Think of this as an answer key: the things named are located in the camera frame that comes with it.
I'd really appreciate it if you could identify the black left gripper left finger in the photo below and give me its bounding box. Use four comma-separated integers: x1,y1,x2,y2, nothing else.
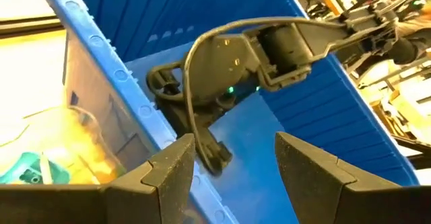
0,133,197,224

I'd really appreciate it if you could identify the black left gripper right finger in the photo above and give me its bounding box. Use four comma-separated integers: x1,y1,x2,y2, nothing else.
274,131,431,224

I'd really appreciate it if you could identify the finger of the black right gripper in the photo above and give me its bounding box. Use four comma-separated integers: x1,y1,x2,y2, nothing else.
197,129,234,176

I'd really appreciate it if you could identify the teal plastic item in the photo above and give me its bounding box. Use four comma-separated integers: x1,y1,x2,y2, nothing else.
0,151,71,186

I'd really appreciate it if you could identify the blue plastic bin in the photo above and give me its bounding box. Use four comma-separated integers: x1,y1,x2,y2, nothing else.
40,0,420,224

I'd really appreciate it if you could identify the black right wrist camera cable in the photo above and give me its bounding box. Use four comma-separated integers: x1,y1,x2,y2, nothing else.
145,16,350,171

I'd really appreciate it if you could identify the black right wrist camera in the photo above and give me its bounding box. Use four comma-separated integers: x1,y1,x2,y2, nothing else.
183,34,263,108

